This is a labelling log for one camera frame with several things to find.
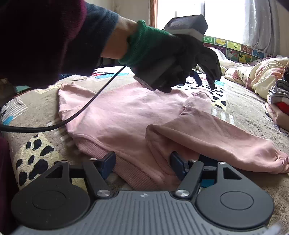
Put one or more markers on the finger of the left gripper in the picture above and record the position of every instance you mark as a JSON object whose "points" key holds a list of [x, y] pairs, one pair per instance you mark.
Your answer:
{"points": [[196, 77]]}

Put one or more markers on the left hand black green glove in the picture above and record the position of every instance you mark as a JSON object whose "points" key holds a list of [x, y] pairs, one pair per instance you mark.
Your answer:
{"points": [[161, 59]]}

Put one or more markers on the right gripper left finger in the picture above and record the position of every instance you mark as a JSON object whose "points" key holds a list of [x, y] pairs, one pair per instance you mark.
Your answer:
{"points": [[96, 172]]}

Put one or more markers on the colourful alphabet bed bumper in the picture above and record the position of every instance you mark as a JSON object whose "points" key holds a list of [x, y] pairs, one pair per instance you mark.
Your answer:
{"points": [[234, 51]]}

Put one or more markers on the folded grey white garments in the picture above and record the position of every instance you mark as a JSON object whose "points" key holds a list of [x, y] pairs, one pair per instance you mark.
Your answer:
{"points": [[279, 92]]}

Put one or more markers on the pink sweatshirt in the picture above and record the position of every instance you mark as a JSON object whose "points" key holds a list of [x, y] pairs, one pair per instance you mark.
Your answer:
{"points": [[144, 127]]}

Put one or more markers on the cream floral duvet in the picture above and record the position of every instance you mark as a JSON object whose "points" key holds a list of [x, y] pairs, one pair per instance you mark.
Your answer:
{"points": [[258, 77]]}

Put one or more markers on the folded red black garment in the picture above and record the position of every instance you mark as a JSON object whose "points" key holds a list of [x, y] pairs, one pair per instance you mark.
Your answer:
{"points": [[283, 107]]}

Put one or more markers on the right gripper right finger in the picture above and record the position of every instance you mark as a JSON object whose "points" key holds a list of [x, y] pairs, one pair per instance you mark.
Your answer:
{"points": [[193, 174]]}

